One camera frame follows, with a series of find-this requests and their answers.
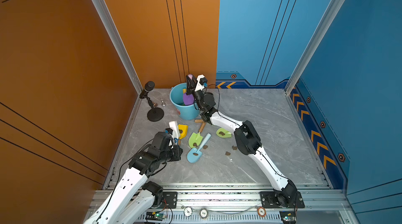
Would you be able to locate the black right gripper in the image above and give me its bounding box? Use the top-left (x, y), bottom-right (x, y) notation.
top-left (187, 74), bottom-right (207, 112)

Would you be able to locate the purple trowel pink handle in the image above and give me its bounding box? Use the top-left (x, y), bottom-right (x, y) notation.
top-left (183, 88), bottom-right (195, 106)

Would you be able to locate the light blue trowel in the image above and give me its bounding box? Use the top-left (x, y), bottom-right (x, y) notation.
top-left (187, 134), bottom-right (211, 163)

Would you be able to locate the white cleaning brush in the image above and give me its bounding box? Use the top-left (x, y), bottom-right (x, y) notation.
top-left (169, 121), bottom-right (179, 139)

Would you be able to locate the green trowel wooden handle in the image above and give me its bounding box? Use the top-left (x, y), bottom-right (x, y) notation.
top-left (216, 128), bottom-right (232, 138)
top-left (188, 122), bottom-right (206, 148)

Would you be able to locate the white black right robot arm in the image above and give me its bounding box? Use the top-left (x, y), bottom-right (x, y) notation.
top-left (186, 74), bottom-right (298, 208)

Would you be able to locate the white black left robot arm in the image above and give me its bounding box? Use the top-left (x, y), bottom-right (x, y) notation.
top-left (85, 129), bottom-right (183, 224)

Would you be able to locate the light blue plastic bucket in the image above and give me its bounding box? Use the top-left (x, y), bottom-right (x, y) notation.
top-left (170, 83), bottom-right (200, 120)

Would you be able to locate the black microphone on stand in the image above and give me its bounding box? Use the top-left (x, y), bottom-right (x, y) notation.
top-left (139, 81), bottom-right (164, 122)

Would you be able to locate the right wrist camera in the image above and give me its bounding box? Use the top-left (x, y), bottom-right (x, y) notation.
top-left (195, 75), bottom-right (208, 92)

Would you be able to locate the yellow trowel wooden handle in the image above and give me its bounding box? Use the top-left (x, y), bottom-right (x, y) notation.
top-left (178, 124), bottom-right (188, 145)

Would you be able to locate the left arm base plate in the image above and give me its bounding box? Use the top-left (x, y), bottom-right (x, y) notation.
top-left (134, 191), bottom-right (178, 209)

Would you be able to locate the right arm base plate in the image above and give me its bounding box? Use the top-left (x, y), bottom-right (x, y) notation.
top-left (259, 191), bottom-right (305, 209)

